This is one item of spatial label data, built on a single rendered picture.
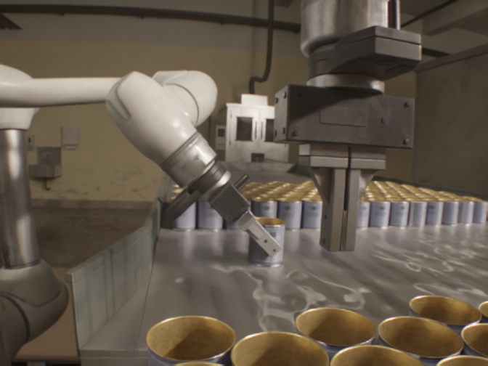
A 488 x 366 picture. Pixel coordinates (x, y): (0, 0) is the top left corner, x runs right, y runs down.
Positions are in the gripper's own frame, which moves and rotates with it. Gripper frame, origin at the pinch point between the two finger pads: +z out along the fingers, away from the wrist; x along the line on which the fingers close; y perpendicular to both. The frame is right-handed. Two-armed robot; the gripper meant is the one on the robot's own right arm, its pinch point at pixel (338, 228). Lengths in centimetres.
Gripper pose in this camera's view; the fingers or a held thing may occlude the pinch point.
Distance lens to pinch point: 34.0
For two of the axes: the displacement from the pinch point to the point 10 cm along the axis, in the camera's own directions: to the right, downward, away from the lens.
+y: -1.5, -0.8, 9.9
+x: -9.9, -0.3, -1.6
